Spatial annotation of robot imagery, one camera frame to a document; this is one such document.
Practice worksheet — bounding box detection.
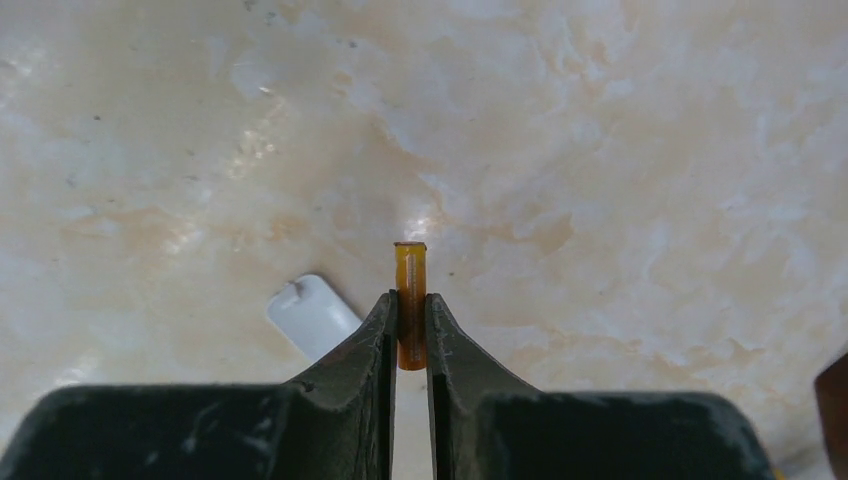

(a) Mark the white battery cover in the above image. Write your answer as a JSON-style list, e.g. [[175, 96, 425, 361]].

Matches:
[[266, 274, 362, 362]]

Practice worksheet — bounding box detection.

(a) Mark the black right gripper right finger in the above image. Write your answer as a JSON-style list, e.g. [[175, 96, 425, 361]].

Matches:
[[424, 294, 775, 479]]

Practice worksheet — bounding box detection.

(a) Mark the orange AAA battery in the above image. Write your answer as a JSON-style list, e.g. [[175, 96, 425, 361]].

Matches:
[[394, 242, 427, 371]]

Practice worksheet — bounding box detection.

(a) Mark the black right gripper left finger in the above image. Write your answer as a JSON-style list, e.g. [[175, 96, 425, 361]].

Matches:
[[1, 292, 399, 479]]

